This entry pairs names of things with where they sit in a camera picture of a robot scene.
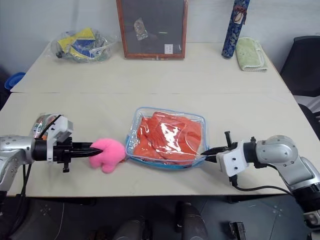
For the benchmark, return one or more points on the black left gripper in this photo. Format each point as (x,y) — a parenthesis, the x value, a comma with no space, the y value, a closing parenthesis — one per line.
(62,152)

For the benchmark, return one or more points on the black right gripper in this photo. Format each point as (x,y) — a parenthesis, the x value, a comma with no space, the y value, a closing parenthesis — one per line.
(230,143)

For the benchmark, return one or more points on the pink plush toy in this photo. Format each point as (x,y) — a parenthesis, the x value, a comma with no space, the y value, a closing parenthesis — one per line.
(107,155)

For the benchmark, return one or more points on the clear plastic pouch blue trim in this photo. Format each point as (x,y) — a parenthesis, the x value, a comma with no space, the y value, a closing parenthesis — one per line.
(172,125)

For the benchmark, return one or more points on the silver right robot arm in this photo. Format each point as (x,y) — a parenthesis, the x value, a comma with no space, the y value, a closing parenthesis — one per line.
(285,155)

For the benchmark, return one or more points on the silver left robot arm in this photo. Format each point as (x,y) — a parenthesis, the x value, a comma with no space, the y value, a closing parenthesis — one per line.
(15,150)

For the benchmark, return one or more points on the orange cloth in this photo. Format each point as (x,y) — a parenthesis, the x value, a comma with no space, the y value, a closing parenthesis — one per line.
(165,140)

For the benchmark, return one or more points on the clear-wrapped colourful roll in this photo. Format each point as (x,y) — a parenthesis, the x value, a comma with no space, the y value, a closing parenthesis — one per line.
(41,122)

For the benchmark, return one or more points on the black rectangular block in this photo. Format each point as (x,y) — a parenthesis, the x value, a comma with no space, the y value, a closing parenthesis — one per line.
(237,230)

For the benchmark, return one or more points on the blue plastic bowl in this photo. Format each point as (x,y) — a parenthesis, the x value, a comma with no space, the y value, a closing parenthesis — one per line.
(15,80)

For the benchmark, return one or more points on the clear bag yellow blue contents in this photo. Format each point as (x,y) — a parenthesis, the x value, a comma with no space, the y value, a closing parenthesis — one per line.
(82,45)

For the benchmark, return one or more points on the green folded towel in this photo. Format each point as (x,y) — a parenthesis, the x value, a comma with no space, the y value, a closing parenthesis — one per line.
(250,55)

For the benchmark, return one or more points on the white paper label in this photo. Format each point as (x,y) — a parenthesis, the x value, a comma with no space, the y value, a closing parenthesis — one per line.
(169,48)

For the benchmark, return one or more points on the black office chair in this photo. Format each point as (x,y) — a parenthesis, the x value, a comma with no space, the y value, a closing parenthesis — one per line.
(305,75)

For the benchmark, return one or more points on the blue patterned fabric tube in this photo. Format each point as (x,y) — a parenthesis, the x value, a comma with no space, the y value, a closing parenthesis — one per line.
(233,32)

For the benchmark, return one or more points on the small clear packet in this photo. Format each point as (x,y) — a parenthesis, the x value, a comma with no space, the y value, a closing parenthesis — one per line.
(140,28)

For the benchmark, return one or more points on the wood-framed blackboard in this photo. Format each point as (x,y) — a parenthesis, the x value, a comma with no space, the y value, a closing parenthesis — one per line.
(152,27)

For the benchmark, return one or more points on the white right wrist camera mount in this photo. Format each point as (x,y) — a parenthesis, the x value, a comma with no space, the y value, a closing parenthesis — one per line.
(232,160)

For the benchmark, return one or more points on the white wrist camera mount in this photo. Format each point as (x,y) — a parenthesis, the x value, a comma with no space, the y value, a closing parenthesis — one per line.
(232,160)
(61,128)

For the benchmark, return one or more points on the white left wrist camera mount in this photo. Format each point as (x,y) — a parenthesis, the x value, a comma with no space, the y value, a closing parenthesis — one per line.
(61,128)

